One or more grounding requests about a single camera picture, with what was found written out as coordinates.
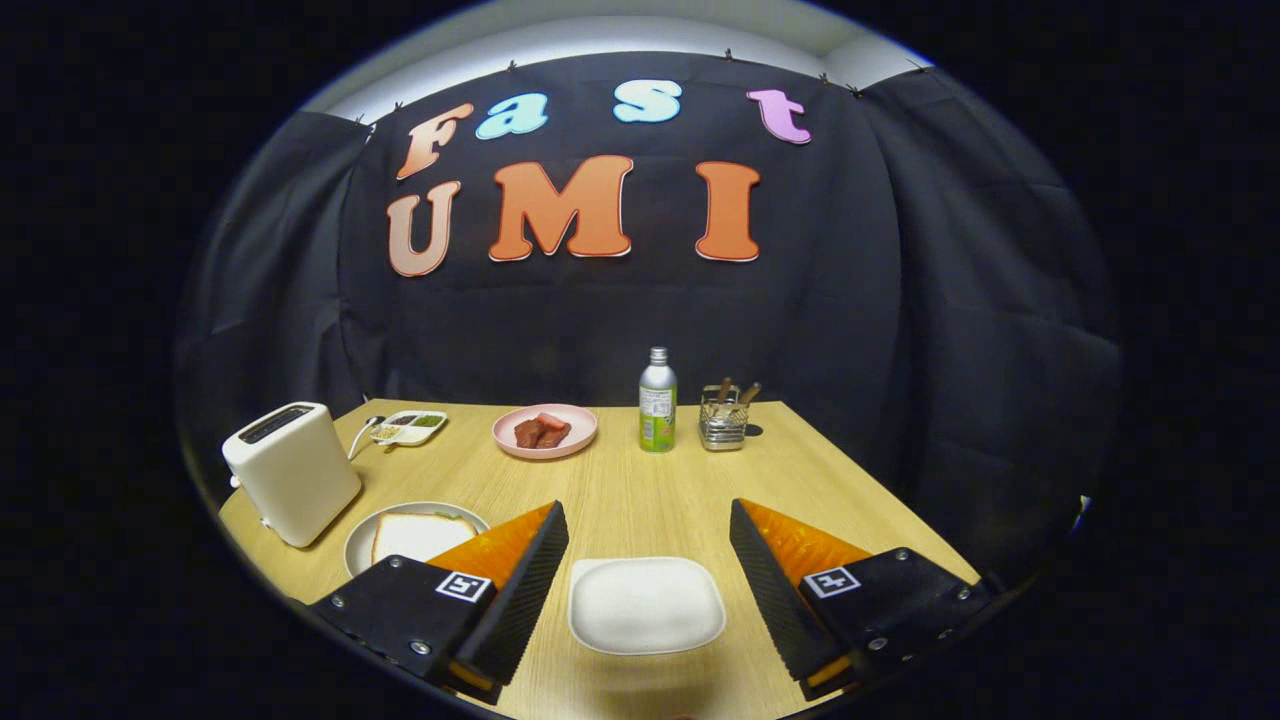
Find toasted bread slice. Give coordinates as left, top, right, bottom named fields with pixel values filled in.
left=371, top=512, right=479, bottom=566

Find white toaster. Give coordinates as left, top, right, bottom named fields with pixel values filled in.
left=221, top=401, right=363, bottom=549

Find green label metal bottle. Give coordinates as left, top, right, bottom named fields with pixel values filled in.
left=639, top=347, right=678, bottom=454

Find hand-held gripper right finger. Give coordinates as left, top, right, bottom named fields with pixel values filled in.
left=728, top=498, right=996, bottom=701

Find red meat pieces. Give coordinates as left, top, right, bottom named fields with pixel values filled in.
left=513, top=413, right=573, bottom=450

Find metal wire cutlery holder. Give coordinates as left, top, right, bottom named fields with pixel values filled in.
left=699, top=390, right=750, bottom=452

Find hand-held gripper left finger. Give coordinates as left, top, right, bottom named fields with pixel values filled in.
left=308, top=500, right=569, bottom=706

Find white square plate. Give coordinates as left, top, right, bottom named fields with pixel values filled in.
left=568, top=557, right=727, bottom=656

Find white divided condiment dish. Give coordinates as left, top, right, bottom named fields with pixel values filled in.
left=370, top=410, right=449, bottom=447

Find black backdrop cloth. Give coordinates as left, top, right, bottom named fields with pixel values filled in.
left=175, top=52, right=1123, bottom=581

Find pink plate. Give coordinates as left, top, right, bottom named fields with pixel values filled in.
left=492, top=403, right=599, bottom=461

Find round white plate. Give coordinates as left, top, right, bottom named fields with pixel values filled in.
left=344, top=501, right=491, bottom=579

